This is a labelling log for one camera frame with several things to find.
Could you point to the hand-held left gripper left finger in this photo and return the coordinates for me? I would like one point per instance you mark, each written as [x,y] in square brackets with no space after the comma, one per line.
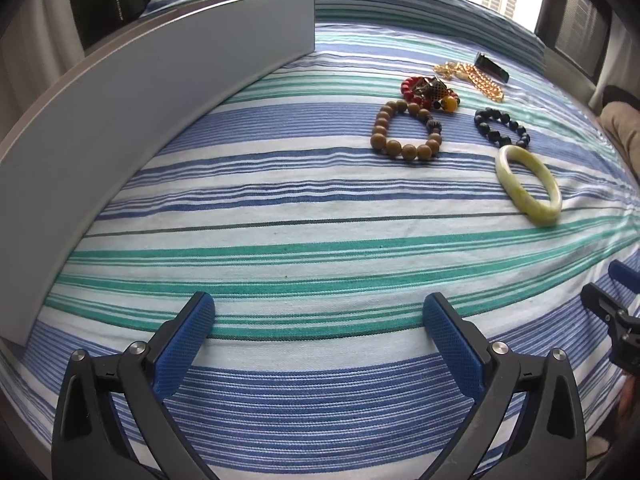
[182,342]

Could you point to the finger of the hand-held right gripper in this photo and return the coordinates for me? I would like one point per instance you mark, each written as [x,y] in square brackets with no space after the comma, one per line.
[602,305]
[626,276]

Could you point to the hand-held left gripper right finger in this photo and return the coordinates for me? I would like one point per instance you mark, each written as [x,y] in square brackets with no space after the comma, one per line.
[452,342]

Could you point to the pale green jade bangle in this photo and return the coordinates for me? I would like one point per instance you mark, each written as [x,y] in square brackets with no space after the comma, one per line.
[505,176]

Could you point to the grey storage box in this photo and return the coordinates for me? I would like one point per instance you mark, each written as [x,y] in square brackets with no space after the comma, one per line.
[125,110]

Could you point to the beige folded cloth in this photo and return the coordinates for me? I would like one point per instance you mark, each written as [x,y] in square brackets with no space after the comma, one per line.
[625,125]

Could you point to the black hair clip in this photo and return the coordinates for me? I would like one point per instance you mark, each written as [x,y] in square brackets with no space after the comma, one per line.
[492,67]

